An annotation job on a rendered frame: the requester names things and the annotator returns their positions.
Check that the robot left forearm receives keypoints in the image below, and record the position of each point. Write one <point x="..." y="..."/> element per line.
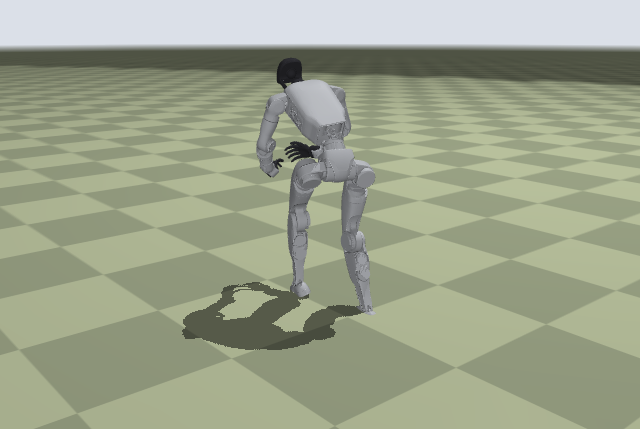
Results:
<point x="266" y="162"/>

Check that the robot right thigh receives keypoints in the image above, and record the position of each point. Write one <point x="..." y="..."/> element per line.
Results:
<point x="353" y="201"/>

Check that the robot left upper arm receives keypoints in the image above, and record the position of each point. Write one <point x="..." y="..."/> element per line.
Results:
<point x="275" y="106"/>

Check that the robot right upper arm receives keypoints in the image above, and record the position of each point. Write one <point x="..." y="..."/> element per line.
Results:
<point x="340" y="93"/>

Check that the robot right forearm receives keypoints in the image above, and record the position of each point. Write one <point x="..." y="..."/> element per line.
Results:
<point x="316" y="153"/>

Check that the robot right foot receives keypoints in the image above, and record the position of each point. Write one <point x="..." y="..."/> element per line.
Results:
<point x="369" y="311"/>

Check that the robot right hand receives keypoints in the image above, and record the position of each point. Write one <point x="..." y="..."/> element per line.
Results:
<point x="302" y="149"/>

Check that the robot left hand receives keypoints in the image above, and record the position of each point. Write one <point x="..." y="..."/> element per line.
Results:
<point x="276" y="163"/>

